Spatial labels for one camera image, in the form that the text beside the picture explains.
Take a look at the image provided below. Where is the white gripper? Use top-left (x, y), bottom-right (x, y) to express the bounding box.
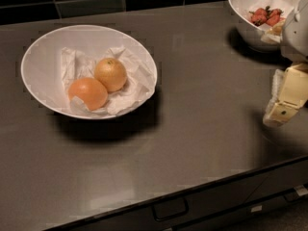
top-left (263, 0), bottom-right (308, 127)

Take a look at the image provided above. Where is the white paper under strawberries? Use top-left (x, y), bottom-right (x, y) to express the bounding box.
top-left (246, 0), bottom-right (299, 45)

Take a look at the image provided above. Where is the white crumpled paper in bowl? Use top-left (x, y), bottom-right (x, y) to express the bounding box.
top-left (61, 46), bottom-right (157, 117)

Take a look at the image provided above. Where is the darker orange fruit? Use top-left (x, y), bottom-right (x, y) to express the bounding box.
top-left (67, 77), bottom-right (108, 111)

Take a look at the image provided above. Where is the red strawberries pile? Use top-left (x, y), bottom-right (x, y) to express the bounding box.
top-left (250, 6), bottom-right (284, 27)

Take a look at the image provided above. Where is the dark drawer front with handle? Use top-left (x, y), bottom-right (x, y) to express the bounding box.
top-left (46, 156), bottom-right (308, 231)

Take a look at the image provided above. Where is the yellow-orange orange with stem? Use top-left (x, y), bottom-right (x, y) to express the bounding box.
top-left (94, 58), bottom-right (127, 92)

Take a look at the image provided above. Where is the white bowl with strawberries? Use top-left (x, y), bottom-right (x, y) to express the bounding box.
top-left (227, 0), bottom-right (296, 52)

